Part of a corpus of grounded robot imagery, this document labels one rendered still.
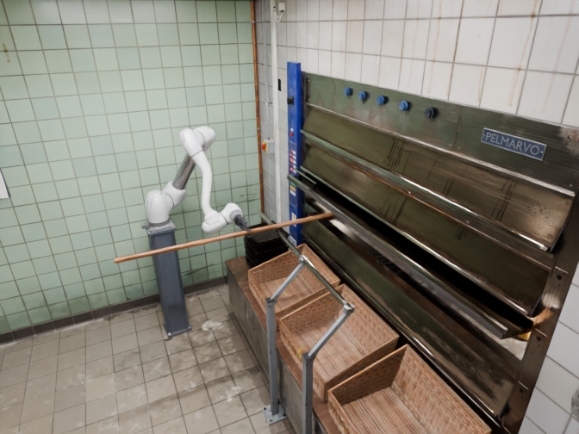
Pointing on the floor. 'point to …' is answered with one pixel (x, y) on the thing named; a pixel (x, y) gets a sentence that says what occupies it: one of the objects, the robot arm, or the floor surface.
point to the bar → (273, 412)
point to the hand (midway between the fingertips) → (248, 232)
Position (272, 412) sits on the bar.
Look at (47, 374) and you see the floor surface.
